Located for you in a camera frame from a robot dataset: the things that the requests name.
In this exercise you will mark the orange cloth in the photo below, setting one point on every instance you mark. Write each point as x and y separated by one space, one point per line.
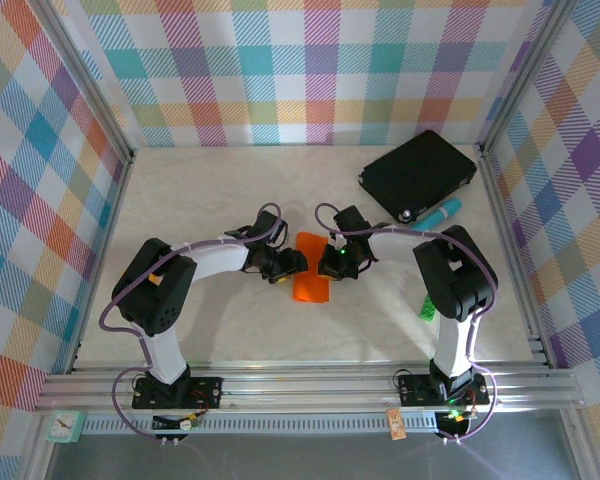
310 290

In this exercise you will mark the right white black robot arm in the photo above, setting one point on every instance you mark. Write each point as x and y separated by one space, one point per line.
455 345

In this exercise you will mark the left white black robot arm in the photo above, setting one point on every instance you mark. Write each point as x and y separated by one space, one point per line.
165 345

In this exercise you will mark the green toy brick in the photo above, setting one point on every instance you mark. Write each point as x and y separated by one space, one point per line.
426 309

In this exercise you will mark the teal cylindrical tube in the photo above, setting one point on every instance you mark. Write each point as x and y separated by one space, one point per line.
440 214

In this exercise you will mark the black zippered case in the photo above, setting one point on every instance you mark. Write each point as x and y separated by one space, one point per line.
417 172

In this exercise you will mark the small orange tag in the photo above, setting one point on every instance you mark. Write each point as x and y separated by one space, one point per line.
395 424

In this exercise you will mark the mint green alarm clock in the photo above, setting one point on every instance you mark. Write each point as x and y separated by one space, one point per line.
62 426

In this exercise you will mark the aluminium mounting rail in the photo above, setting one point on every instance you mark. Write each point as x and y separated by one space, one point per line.
305 395

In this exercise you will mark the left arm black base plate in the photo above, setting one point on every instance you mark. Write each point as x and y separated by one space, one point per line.
205 392

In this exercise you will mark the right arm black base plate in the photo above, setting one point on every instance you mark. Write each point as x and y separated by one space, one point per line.
412 390

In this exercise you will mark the aluminium side rail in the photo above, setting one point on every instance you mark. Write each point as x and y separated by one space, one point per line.
110 235
497 200

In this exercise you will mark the aluminium frame post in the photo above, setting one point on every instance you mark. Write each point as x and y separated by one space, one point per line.
102 105
522 75

